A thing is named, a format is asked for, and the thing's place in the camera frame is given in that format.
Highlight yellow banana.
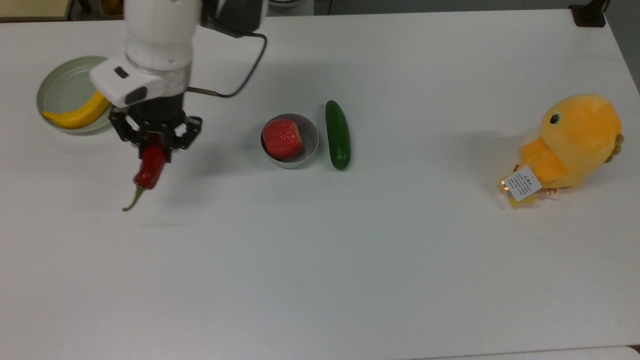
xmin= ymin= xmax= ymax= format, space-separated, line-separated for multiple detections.
xmin=42 ymin=90 xmax=112 ymax=130

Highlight red chili pepper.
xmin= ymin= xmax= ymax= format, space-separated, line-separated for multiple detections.
xmin=122 ymin=145 xmax=168 ymax=212

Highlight yellow wooden desk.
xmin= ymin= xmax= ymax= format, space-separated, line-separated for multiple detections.
xmin=0 ymin=0 xmax=74 ymax=23

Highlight green cucumber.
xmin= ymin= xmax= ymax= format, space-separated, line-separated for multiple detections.
xmin=325 ymin=99 xmax=352 ymax=171

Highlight pale green plastic plate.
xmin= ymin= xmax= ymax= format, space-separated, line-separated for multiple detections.
xmin=36 ymin=55 xmax=115 ymax=136

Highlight black stand base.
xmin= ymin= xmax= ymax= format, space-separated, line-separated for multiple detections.
xmin=569 ymin=0 xmax=612 ymax=28

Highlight small grey bowl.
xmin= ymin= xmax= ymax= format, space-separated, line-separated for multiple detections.
xmin=260 ymin=113 xmax=320 ymax=169

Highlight black box on arm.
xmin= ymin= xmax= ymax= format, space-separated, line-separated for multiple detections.
xmin=200 ymin=0 xmax=266 ymax=39

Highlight red apple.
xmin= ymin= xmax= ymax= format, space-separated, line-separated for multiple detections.
xmin=262 ymin=118 xmax=304 ymax=161

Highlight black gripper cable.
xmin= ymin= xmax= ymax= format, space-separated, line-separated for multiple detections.
xmin=186 ymin=32 xmax=268 ymax=99

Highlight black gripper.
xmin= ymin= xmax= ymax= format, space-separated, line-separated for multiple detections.
xmin=109 ymin=92 xmax=203 ymax=164

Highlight yellow plush toy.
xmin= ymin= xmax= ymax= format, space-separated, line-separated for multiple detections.
xmin=499 ymin=93 xmax=625 ymax=209

